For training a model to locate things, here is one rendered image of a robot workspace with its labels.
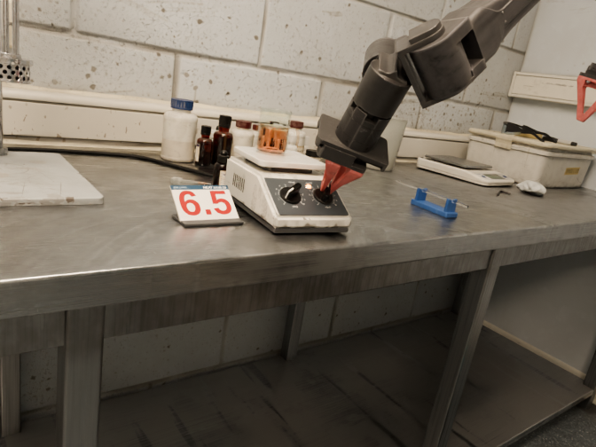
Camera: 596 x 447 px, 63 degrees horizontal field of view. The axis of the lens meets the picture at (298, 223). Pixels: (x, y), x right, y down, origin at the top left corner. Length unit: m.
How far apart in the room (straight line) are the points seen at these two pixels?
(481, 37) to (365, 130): 0.17
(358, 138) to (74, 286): 0.37
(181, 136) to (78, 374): 0.60
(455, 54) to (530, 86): 1.56
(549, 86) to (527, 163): 0.47
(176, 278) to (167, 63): 0.75
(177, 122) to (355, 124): 0.52
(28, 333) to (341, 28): 1.18
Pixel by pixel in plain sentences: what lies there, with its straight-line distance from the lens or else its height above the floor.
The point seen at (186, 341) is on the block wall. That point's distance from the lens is 1.48.
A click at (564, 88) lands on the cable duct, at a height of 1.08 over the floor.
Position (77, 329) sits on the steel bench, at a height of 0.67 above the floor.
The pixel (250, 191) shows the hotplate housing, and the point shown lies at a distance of 0.73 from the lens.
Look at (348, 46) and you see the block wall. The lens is 1.51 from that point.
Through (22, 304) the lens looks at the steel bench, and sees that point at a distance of 0.51.
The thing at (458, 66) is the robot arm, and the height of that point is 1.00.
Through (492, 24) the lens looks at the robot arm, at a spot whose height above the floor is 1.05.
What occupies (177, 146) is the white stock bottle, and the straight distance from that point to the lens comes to 1.07.
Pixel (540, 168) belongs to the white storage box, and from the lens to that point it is 1.72.
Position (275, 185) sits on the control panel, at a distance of 0.70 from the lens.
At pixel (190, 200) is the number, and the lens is 0.69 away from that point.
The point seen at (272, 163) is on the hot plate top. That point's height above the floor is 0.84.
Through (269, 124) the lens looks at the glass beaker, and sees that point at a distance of 0.76.
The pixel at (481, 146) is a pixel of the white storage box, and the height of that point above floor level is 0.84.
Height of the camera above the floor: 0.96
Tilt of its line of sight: 16 degrees down
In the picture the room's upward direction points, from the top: 9 degrees clockwise
